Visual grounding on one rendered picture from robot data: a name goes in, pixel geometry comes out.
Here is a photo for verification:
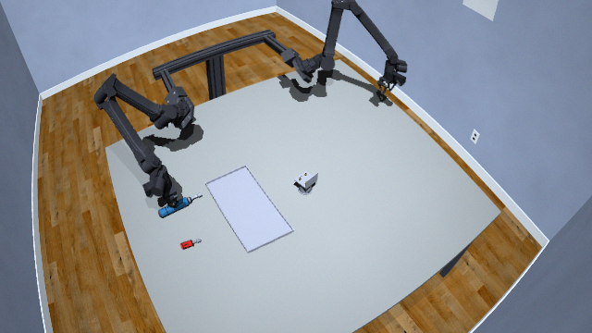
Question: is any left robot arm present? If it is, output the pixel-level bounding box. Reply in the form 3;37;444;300
297;0;407;86

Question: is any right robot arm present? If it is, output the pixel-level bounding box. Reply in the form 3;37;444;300
93;73;191;198

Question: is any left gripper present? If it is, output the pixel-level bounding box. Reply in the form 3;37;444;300
377;69;397;95

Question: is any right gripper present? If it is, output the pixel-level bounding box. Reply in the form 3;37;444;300
163;178;178;206

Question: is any red-handled nut driver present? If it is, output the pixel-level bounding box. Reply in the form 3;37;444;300
180;239;201;250

